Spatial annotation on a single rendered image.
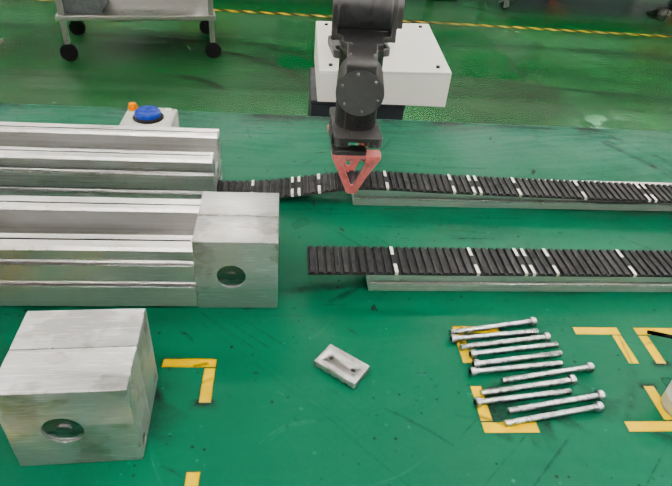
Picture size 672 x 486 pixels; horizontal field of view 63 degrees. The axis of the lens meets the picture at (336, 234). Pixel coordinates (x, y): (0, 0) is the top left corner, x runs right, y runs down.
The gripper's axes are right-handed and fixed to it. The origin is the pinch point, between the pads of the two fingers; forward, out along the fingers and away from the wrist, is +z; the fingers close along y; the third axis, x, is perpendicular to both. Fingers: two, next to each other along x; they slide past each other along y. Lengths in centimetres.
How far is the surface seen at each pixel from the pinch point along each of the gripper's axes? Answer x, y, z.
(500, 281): 17.2, 20.4, 2.3
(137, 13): -94, -279, 55
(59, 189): -40.2, 3.6, 0.5
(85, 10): -121, -272, 52
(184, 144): -24.0, -2.5, -3.7
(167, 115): -28.4, -14.4, -2.6
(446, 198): 14.9, 1.4, 2.3
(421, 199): 10.9, 1.9, 2.2
